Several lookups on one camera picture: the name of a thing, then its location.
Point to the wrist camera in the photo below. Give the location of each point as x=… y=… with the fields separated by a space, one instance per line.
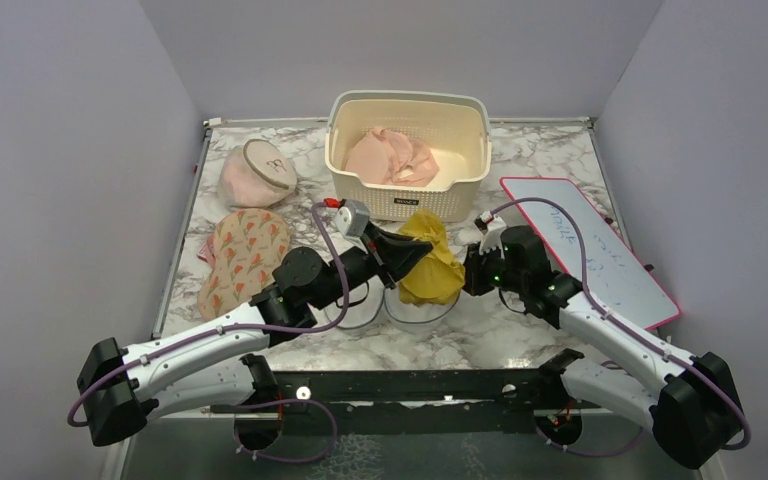
x=491 y=226
x=349 y=216

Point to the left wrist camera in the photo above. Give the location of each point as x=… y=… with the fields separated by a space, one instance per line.
x=349 y=216

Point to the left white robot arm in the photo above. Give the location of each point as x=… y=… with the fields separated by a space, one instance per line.
x=123 y=387

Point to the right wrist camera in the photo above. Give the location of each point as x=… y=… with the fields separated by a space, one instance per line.
x=491 y=226

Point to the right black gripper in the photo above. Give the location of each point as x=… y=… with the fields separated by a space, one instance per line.
x=472 y=275

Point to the pink-framed whiteboard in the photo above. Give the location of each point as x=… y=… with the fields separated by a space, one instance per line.
x=580 y=239

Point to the white mesh laundry bag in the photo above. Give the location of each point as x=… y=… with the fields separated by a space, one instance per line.
x=372 y=301

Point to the pink mesh laundry bag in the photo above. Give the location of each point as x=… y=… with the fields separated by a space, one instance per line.
x=256 y=175

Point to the yellow bra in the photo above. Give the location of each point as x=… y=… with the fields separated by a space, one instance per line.
x=439 y=276

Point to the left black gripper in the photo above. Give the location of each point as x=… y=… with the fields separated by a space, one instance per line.
x=399 y=257

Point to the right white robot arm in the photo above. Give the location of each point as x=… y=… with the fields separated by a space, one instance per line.
x=688 y=403

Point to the cream perforated plastic basket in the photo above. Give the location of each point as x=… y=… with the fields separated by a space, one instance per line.
x=456 y=128

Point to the pink bra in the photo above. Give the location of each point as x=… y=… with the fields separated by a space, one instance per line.
x=387 y=157

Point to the floral beige laundry bag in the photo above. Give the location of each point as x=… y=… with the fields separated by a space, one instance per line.
x=242 y=252

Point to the black front mounting rail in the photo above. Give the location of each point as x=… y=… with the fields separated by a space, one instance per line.
x=376 y=402

